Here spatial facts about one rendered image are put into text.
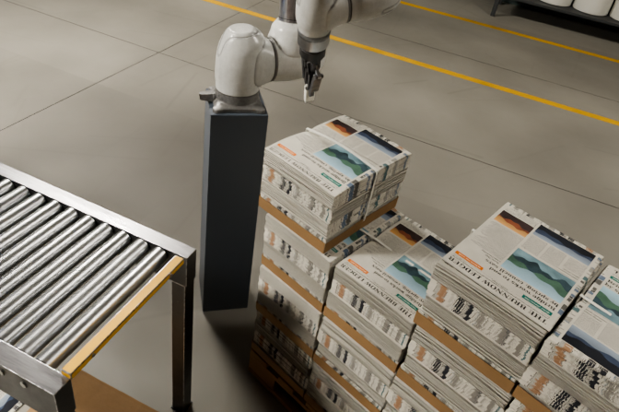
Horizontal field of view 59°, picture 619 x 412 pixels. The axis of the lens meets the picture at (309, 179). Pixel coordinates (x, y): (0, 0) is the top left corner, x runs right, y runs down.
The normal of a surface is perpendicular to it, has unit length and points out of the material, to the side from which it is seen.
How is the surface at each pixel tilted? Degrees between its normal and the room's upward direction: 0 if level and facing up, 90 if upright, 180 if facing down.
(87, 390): 0
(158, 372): 0
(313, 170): 3
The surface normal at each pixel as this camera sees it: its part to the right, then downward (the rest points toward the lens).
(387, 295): 0.14, -0.80
